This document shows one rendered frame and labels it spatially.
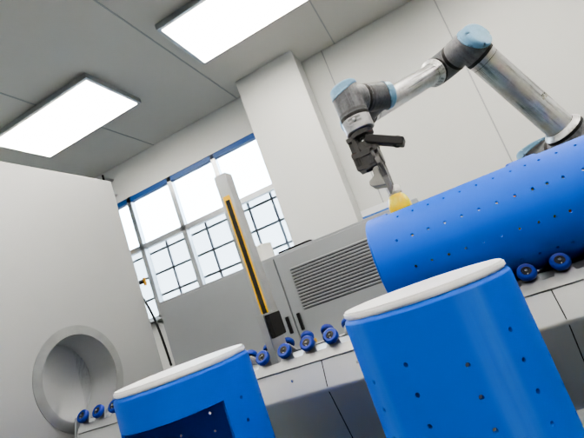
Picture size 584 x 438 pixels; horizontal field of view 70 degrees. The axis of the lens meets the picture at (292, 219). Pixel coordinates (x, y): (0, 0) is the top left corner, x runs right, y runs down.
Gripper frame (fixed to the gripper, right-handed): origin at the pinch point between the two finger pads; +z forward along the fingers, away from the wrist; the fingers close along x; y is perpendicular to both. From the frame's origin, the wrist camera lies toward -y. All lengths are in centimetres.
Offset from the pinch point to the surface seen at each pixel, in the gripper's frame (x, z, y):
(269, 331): 5, 27, 51
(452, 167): -280, -42, -34
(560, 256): 11.2, 32.3, -29.9
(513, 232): 14.6, 23.3, -22.7
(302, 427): 12, 54, 47
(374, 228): 10.2, 9.5, 7.8
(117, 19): -104, -211, 139
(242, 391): 52, 33, 37
